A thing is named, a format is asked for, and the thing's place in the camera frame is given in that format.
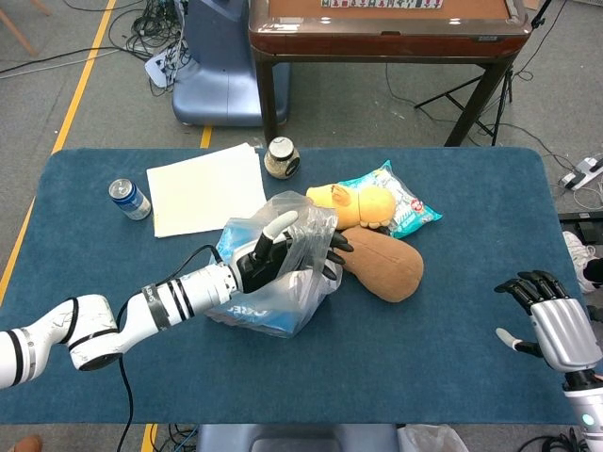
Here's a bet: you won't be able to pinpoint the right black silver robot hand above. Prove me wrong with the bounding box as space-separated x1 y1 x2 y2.
494 270 603 374

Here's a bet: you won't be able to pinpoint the blue white drink can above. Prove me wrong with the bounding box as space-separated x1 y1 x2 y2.
108 178 153 221

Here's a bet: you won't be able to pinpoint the white grey power strip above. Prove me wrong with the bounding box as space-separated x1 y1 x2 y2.
560 156 603 191

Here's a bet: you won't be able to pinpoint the white paper stack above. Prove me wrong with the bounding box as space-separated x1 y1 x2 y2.
146 142 269 239

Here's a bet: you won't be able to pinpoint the white sneaker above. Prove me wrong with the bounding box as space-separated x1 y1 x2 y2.
562 231 597 294

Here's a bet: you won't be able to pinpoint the blue floor cable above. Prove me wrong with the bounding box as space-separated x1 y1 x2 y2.
157 423 199 452

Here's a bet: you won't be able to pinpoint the small blue carton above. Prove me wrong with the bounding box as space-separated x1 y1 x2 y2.
219 225 258 266

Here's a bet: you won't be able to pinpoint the black floor platform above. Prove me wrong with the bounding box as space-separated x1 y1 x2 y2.
558 211 603 246

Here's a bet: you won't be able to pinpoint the black trouser leg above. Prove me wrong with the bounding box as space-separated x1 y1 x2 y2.
582 256 603 284

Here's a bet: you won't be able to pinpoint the glass jar with white lid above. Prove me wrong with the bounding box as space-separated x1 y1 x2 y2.
263 136 302 181

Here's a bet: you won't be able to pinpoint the blue felt table mat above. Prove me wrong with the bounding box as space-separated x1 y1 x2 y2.
0 146 602 425

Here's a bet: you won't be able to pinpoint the teal snack packet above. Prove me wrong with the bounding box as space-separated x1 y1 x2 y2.
337 159 444 240

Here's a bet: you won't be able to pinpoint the tangled black cable bundle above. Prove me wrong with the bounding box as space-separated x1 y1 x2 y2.
107 0 190 98

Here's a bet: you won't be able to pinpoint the yellow plush toy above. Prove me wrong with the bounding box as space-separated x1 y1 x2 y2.
305 184 399 231

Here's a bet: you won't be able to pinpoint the wooden chair legs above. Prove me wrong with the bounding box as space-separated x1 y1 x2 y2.
0 0 52 57

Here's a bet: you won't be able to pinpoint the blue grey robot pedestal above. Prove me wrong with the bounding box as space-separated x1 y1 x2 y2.
171 0 292 127

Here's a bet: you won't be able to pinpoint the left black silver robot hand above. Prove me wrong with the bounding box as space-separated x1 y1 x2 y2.
230 210 354 294

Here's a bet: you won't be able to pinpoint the brown mahjong table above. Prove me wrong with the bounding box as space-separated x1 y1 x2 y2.
248 0 531 147

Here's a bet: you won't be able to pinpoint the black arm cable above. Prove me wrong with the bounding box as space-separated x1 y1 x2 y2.
114 244 225 452

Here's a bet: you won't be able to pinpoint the row of mahjong tiles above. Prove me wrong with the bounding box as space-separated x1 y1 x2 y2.
320 0 444 9

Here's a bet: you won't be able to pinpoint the blue cookie box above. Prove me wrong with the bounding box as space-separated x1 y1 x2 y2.
205 300 297 338

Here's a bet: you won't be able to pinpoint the brown plush toy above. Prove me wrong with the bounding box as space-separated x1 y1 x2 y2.
334 225 425 303

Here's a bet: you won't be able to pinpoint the white power strip with plugs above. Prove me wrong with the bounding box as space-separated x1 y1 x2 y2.
144 46 184 89

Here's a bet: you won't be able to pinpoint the black tripod stand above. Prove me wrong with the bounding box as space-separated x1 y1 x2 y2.
414 0 556 147

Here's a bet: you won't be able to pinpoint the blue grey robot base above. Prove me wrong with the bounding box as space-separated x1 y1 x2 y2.
195 423 400 452

